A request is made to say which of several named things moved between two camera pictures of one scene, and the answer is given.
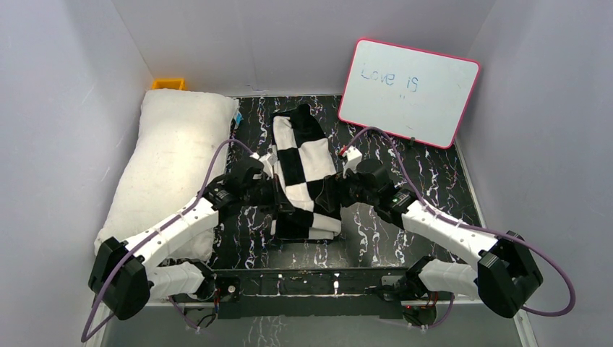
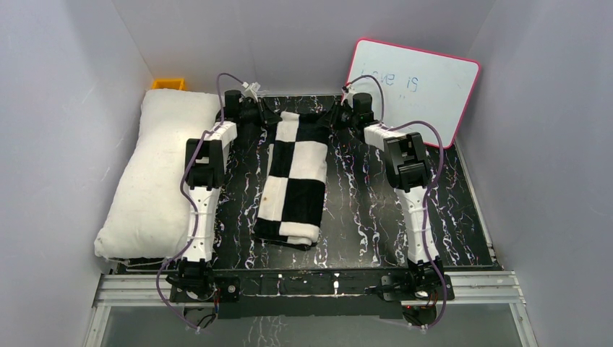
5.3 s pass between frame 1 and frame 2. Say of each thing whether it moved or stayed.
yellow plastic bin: stayed
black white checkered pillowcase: moved
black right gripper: moved
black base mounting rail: stayed
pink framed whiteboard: stayed
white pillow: stayed
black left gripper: moved
